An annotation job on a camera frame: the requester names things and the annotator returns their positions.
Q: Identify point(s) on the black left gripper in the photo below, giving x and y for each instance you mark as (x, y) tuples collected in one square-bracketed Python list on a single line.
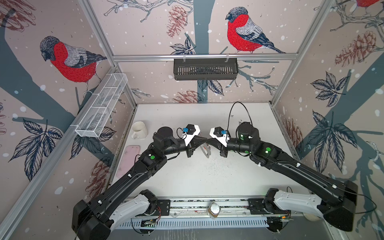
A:
[(194, 145)]

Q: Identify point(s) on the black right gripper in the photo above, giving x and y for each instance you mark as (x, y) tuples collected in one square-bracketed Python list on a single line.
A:
[(216, 144)]

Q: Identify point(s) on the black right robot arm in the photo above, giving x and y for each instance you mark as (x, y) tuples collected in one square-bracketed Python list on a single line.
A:
[(330, 199)]

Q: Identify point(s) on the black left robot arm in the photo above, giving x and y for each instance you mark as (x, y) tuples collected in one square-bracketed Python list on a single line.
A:
[(96, 219)]

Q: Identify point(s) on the white ceramic mug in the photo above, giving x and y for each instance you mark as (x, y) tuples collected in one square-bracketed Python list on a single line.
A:
[(139, 130)]

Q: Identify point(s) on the pink rectangular tray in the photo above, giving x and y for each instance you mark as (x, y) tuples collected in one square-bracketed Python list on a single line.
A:
[(128, 159)]

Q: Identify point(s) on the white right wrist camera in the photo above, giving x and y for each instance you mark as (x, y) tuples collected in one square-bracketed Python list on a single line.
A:
[(221, 135)]

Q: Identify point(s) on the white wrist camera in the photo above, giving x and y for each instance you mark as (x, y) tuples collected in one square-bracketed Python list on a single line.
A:
[(189, 132), (221, 135)]

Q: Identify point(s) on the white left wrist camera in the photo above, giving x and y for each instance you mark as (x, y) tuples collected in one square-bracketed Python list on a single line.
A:
[(189, 132)]

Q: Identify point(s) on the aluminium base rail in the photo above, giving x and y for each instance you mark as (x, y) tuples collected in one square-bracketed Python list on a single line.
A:
[(192, 207)]

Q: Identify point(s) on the black slotted wall basket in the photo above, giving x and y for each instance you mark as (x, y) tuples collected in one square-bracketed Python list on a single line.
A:
[(205, 69)]

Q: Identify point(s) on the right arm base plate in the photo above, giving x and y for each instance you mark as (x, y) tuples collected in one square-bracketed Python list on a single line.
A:
[(260, 207)]

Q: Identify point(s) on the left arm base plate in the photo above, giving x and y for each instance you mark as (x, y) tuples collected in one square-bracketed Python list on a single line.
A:
[(160, 208)]

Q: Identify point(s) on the white wire mesh basket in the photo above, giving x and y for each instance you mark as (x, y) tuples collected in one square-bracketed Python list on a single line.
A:
[(99, 112)]

